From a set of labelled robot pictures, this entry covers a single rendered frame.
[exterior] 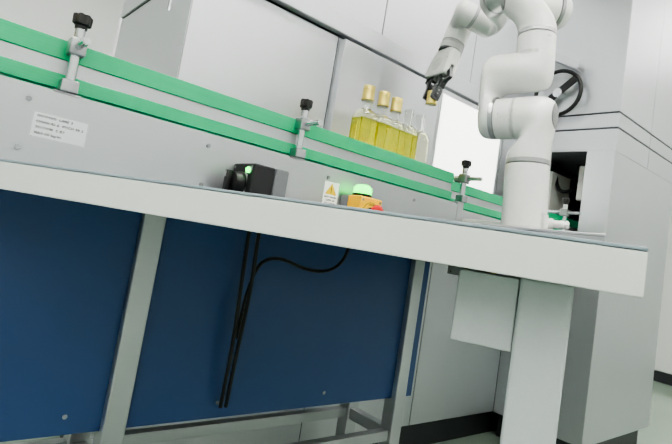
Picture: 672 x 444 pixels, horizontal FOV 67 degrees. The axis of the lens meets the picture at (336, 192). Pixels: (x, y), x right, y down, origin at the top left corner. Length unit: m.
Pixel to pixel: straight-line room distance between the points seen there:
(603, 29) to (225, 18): 1.64
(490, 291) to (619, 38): 2.06
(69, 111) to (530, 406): 0.77
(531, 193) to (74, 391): 0.95
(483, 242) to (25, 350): 0.76
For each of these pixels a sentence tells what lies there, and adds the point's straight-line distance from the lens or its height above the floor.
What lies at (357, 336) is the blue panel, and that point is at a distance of 1.31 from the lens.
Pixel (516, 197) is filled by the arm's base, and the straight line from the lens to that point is 1.16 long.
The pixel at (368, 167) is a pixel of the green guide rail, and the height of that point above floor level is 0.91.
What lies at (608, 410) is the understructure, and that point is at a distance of 2.48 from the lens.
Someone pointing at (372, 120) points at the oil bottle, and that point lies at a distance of 1.43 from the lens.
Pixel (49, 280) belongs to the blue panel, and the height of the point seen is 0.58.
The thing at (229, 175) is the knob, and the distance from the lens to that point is 0.96.
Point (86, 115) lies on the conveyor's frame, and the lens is 0.93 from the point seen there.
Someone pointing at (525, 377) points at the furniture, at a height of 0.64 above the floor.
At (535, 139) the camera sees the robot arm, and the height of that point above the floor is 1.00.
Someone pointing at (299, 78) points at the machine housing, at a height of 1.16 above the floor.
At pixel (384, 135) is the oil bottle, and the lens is 1.46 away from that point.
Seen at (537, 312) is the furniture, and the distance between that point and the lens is 0.45.
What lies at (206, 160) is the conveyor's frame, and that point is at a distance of 0.99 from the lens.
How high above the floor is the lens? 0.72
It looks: 5 degrees up
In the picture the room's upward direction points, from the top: 9 degrees clockwise
